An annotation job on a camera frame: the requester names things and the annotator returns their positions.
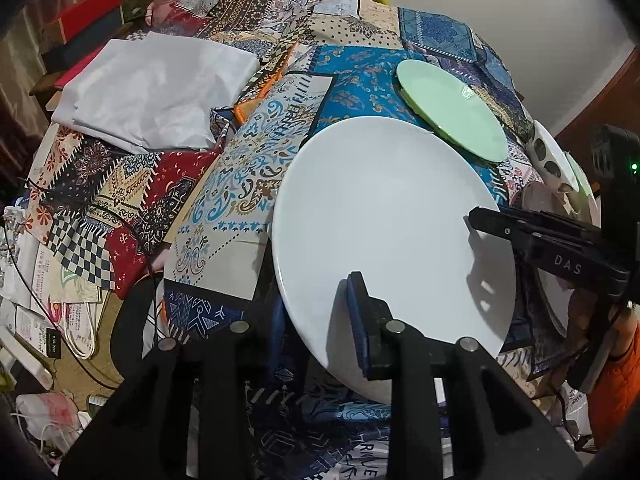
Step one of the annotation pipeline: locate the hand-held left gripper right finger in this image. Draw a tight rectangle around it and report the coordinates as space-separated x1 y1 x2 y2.
346 270 585 480

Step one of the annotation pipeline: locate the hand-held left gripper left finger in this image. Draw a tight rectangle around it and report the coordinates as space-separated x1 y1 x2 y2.
59 305 287 480

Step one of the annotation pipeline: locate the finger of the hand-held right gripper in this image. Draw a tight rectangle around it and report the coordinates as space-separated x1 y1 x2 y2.
468 206 605 262

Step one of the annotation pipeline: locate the light green bowl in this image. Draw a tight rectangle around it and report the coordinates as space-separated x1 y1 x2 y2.
564 151 602 226

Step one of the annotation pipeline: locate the large white plate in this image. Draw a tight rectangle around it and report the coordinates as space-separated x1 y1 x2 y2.
270 116 517 405

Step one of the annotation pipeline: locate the light green plate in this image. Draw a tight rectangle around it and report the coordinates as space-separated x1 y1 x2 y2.
395 59 509 163

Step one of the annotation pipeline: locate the person's right forearm orange sleeve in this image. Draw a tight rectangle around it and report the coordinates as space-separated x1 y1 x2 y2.
586 310 640 456

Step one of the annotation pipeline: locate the person's right hand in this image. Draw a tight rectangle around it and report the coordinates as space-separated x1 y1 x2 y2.
566 287 627 367

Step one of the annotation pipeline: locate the pale pink bowl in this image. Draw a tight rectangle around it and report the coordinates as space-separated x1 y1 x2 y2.
514 181 583 222

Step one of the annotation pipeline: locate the white plate with dark spots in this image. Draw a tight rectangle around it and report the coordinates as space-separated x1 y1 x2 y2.
531 119 581 195

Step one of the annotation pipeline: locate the small white plate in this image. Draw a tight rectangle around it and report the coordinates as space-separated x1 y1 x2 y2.
536 262 573 338

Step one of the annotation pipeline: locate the wooden wardrobe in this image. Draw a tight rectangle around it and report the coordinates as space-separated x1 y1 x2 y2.
554 42 640 161

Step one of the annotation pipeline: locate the white paper bag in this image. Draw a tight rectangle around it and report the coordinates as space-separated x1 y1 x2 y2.
27 252 103 361

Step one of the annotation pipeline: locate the patchwork printed blanket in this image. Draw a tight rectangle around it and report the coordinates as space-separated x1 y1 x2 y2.
24 0 603 480

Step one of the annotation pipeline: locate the white plastic bag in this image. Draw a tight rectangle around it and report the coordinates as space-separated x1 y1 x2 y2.
14 391 85 455

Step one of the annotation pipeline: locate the folded white cloth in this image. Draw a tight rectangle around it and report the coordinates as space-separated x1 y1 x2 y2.
51 31 262 154

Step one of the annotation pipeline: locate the striped curtain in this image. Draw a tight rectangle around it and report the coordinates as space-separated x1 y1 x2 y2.
0 7 56 188

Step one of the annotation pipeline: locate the dark flat box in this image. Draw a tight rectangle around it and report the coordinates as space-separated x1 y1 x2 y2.
40 21 137 72

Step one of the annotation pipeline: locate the red box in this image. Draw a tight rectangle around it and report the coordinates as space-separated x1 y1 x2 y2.
42 0 124 43

